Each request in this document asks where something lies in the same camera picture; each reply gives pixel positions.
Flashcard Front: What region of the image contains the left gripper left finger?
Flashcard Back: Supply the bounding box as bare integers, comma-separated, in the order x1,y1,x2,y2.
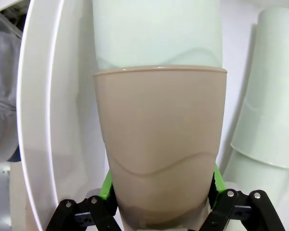
47,170,126,231

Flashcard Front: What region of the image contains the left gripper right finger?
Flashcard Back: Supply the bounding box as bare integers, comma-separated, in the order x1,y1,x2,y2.
202,163,286,231

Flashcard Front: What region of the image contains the light green plastic cup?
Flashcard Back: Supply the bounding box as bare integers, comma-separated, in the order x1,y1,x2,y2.
91,0,224,71
230,7,289,170
220,148,289,218

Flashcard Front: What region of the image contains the brown plastic cup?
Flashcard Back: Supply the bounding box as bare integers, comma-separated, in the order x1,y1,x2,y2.
92,66,228,229

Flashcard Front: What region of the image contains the white plastic basket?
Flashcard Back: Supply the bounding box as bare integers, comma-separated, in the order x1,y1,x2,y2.
16,0,289,231

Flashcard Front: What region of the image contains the person in grey hoodie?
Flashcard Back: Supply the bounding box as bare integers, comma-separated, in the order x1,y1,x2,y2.
0,9,24,162

